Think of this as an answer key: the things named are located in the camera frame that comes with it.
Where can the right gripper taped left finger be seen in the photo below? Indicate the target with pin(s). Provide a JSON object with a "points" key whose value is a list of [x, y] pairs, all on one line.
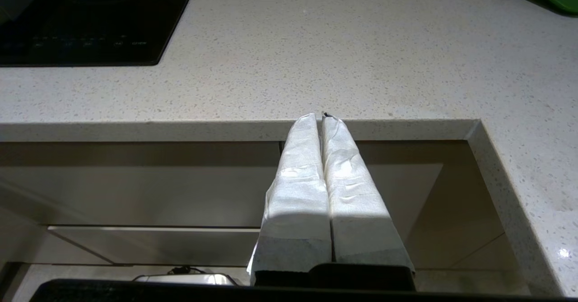
{"points": [[298, 202]]}

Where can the black induction cooktop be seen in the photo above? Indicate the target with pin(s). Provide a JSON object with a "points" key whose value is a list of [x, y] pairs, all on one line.
{"points": [[113, 13]]}

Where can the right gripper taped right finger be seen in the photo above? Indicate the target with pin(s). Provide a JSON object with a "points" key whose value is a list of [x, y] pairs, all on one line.
{"points": [[356, 211]]}

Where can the silver black robot base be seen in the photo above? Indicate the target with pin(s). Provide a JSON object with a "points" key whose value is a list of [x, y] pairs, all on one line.
{"points": [[203, 279]]}

